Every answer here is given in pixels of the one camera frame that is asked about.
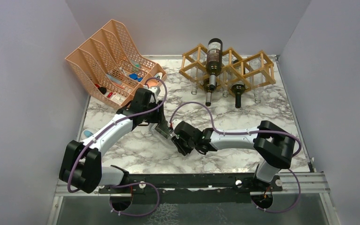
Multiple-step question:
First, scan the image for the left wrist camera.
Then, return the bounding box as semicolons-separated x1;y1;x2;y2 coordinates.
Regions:
148;86;161;103

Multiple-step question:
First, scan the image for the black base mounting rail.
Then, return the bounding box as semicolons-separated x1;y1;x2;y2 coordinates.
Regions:
98;172;283;204

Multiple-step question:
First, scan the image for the clear bottle blue content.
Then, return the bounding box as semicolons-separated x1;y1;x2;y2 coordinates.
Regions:
80;129;94;140

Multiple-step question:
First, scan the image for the blue item in organizer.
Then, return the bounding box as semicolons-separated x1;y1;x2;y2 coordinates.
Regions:
128;73;143;82

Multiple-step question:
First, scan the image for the dark green wine bottle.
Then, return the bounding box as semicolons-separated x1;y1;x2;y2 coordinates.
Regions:
231;80;246;108

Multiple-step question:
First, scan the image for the dark labelled wine bottle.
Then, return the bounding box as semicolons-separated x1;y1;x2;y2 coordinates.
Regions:
202;78;218;106

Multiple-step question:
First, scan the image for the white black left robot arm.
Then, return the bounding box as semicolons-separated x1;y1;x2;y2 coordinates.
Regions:
59;86;167;193

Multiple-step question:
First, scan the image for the red white box in organizer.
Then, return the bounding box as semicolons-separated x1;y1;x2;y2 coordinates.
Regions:
106;92;126;105

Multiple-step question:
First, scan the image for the tall clear glass bottle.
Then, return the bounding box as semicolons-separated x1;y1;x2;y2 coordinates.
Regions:
221;55;234;98

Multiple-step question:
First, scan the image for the wooden lattice wine rack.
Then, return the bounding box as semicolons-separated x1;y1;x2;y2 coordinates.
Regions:
179;43;276;92

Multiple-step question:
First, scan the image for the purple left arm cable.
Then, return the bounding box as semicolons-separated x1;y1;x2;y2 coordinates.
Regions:
67;77;168;194

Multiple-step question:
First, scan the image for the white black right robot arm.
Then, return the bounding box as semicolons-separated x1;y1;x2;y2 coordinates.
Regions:
171;120;297;191

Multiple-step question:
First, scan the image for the small clear glass bottle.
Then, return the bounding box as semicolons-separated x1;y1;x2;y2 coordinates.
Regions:
190;52;205;95

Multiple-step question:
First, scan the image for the peach plastic file organizer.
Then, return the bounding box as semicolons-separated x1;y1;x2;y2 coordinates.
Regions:
65;20;167;109

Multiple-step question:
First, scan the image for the green wine bottle gold label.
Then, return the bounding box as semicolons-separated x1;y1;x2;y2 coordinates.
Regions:
206;38;223;92

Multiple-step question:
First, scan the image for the round clear flask silver cap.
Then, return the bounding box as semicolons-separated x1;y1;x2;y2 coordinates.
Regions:
148;122;174;147

